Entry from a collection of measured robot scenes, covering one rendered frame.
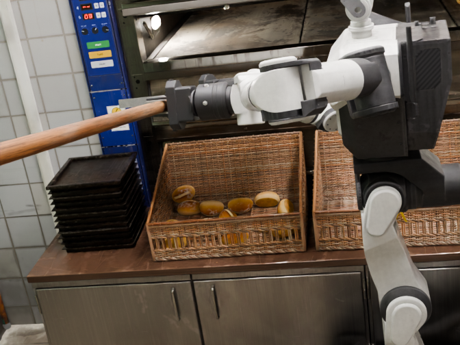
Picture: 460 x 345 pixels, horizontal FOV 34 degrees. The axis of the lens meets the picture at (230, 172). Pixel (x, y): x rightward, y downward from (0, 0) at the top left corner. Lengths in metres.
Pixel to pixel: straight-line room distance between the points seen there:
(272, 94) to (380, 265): 0.79
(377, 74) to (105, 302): 1.49
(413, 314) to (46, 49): 1.74
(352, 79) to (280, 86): 0.18
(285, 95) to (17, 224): 2.11
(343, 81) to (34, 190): 1.98
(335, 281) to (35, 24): 1.50
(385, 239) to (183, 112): 0.66
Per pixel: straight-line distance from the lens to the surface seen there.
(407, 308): 2.15
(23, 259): 3.49
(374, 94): 1.68
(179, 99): 1.80
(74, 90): 3.06
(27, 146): 1.09
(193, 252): 2.65
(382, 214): 2.01
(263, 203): 2.91
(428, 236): 2.58
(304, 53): 2.84
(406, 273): 2.14
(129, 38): 2.93
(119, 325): 2.83
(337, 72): 1.56
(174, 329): 2.78
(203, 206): 2.90
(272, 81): 1.49
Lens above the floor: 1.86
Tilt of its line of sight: 23 degrees down
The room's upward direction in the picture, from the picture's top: 9 degrees counter-clockwise
